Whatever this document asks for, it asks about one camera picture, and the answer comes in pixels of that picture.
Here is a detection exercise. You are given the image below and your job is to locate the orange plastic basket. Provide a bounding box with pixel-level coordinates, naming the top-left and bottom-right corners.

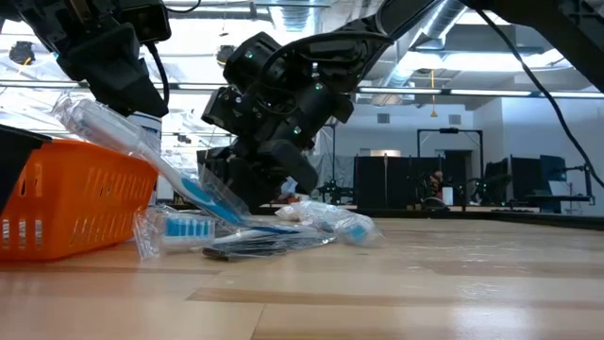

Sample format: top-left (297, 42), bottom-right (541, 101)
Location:
top-left (0, 139), bottom-right (159, 263)

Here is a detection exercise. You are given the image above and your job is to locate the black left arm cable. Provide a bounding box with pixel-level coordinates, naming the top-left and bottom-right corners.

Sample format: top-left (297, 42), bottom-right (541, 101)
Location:
top-left (143, 41), bottom-right (171, 108)

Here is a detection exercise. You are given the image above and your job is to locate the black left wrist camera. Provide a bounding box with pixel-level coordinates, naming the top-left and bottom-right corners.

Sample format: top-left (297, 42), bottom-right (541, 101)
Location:
top-left (117, 0), bottom-right (172, 44)

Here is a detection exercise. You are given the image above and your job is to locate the silver ventilation duct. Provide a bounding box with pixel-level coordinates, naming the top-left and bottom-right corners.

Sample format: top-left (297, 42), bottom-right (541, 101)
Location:
top-left (362, 0), bottom-right (478, 91)
top-left (268, 0), bottom-right (323, 34)

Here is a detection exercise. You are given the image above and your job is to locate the person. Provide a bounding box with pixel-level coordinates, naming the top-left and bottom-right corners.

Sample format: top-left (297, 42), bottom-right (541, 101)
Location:
top-left (428, 169), bottom-right (445, 202)

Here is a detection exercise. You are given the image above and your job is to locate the long LED light bar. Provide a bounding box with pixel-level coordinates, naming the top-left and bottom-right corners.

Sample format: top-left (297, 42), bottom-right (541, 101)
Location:
top-left (0, 79), bottom-right (604, 99)

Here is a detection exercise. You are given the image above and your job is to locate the yellow hanging cord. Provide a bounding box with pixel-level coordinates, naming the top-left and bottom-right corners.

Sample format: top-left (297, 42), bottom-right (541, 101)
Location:
top-left (428, 69), bottom-right (439, 119)

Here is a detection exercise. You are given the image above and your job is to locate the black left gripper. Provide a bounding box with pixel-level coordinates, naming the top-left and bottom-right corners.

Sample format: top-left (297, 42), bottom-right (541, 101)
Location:
top-left (0, 0), bottom-right (170, 118)

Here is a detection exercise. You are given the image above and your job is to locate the ceiling cable reel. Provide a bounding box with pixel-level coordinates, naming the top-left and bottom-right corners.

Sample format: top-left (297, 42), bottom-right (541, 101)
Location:
top-left (215, 44), bottom-right (238, 66)
top-left (8, 40), bottom-right (38, 66)

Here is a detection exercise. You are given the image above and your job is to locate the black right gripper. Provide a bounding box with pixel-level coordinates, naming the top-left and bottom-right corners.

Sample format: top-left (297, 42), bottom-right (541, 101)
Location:
top-left (200, 80), bottom-right (354, 212)

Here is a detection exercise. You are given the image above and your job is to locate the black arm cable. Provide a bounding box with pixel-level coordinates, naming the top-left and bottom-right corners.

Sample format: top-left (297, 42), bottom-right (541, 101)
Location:
top-left (143, 41), bottom-right (171, 108)
top-left (475, 8), bottom-right (604, 189)

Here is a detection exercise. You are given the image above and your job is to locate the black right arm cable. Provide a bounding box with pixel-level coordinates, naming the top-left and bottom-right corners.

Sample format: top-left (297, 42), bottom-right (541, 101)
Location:
top-left (475, 8), bottom-right (604, 189)

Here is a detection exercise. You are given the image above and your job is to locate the dark monitor bank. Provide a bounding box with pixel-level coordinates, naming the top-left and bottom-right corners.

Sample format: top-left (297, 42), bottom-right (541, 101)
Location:
top-left (481, 154), bottom-right (567, 209)

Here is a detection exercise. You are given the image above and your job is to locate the black metal frame rig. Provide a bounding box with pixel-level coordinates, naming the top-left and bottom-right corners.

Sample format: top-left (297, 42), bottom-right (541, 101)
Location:
top-left (416, 127), bottom-right (485, 208)

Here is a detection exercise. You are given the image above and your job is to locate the black partition panel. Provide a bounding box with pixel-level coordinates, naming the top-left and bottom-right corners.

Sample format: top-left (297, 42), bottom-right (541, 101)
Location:
top-left (353, 155), bottom-right (445, 213)

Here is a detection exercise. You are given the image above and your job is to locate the white wipes canister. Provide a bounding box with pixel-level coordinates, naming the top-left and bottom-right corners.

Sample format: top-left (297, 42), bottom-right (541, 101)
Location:
top-left (126, 111), bottom-right (164, 207)

